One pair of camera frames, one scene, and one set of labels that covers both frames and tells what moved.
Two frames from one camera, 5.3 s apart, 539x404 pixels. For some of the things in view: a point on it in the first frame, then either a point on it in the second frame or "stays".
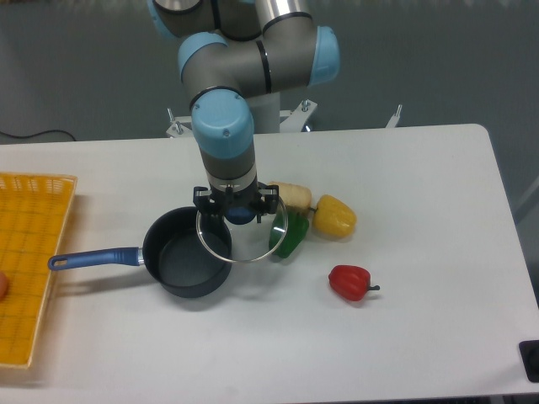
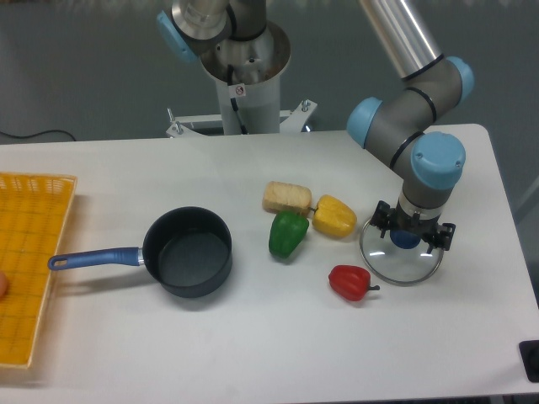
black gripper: [226, 200] → [427, 229]
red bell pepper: [351, 282] stays
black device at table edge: [530, 355] stays
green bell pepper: [288, 231] stays
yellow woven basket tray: [34, 209] stays
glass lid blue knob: [242, 242] → [400, 257]
